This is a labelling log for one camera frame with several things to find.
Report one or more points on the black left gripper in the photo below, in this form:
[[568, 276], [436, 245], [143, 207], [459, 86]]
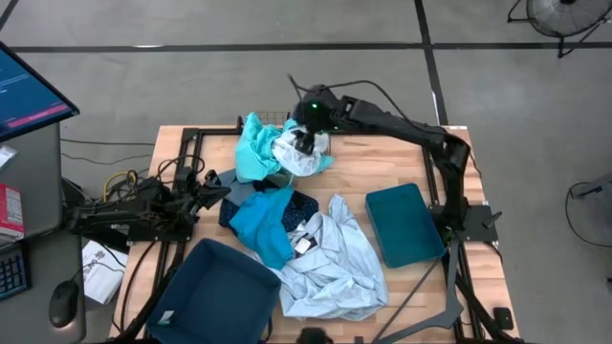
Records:
[[190, 196]]

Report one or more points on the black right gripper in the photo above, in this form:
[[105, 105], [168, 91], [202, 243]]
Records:
[[315, 112]]

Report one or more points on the white cloth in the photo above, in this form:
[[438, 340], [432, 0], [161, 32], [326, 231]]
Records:
[[299, 163]]

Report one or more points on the grey knit cloth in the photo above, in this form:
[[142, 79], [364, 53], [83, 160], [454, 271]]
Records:
[[239, 191]]

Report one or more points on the aqua turquoise cloth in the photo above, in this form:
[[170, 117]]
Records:
[[255, 153]]

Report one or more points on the bright blue cloth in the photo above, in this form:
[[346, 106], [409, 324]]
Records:
[[263, 224]]

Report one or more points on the navy dotted cloth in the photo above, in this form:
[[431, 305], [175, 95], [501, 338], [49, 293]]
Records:
[[301, 210]]

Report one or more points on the pale blue collared shirt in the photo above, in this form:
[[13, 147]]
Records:
[[334, 272]]

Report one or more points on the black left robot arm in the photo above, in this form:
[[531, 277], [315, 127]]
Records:
[[124, 215]]

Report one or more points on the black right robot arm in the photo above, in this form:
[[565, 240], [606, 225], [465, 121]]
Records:
[[406, 126]]

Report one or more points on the navy fabric bin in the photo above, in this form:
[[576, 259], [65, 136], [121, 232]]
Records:
[[215, 296]]

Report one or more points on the teal plastic tray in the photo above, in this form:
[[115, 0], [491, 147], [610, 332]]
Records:
[[404, 224]]

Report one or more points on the white printed paper sheet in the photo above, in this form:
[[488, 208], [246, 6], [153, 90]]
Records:
[[102, 282]]

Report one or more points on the grey desk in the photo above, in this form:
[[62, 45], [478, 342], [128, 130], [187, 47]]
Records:
[[38, 157]]

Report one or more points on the black computer mouse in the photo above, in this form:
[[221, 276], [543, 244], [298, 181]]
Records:
[[63, 303]]

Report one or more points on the red and white box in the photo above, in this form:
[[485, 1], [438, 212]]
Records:
[[9, 212]]

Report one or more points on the computer monitor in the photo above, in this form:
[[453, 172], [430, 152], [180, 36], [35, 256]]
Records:
[[24, 91]]

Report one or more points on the black keyboard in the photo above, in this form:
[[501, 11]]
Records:
[[12, 274]]

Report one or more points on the small black box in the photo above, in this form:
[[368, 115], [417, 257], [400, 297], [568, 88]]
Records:
[[503, 318]]

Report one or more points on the black floor fan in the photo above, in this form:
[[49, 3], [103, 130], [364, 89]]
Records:
[[564, 16]]

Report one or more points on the black aluminium table frame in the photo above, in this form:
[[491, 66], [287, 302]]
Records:
[[217, 132]]

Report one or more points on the black table-level camera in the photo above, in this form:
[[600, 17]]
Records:
[[314, 336]]

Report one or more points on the grey camera mount stand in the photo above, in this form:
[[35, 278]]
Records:
[[452, 286]]

